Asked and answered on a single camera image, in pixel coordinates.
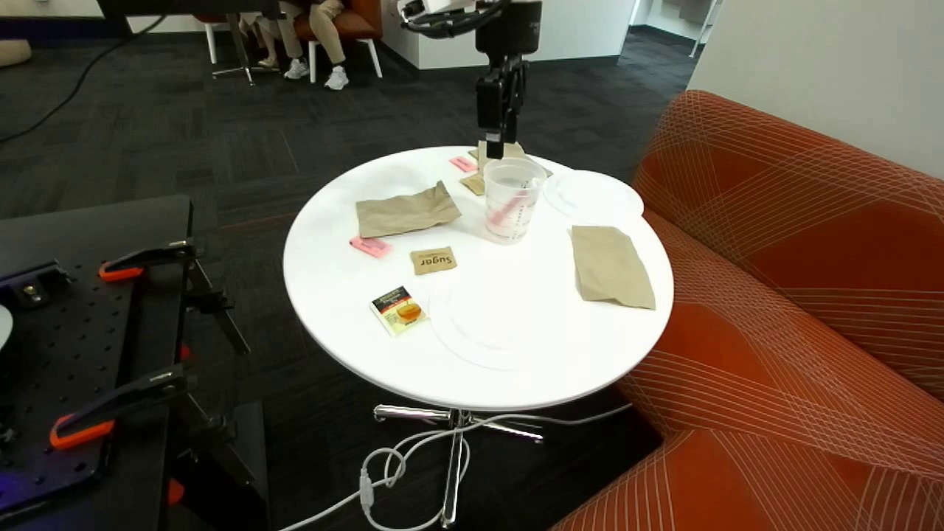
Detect white counter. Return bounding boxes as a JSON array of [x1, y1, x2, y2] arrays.
[[380, 0, 637, 70]]

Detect black robot stand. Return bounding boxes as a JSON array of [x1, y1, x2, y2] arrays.
[[0, 191, 268, 531]]

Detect black floor cable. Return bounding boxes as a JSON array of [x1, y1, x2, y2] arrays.
[[0, 8, 169, 146]]

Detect black clamp orange handle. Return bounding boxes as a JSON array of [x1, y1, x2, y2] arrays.
[[48, 362, 190, 455], [98, 235, 252, 356]]

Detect white cable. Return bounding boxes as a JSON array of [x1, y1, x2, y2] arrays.
[[277, 399, 637, 531]]

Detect beige bean bag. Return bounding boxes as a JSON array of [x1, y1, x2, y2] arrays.
[[0, 37, 36, 70]]

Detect orange patterned corner sofa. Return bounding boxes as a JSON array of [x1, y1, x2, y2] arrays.
[[555, 84, 944, 531]]

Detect clear plastic cup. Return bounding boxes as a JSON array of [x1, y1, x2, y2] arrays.
[[479, 157, 550, 244]]

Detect orange chair white legs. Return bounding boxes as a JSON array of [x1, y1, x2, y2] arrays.
[[291, 0, 387, 81]]

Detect seated person beige pants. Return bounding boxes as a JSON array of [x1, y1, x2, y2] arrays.
[[249, 0, 353, 93]]

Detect dark printed tea packet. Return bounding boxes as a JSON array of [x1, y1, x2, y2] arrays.
[[368, 284, 427, 335]]

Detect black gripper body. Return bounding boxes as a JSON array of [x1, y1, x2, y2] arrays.
[[471, 53, 532, 118]]

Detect chrome table base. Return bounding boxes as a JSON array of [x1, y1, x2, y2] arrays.
[[371, 399, 547, 527]]

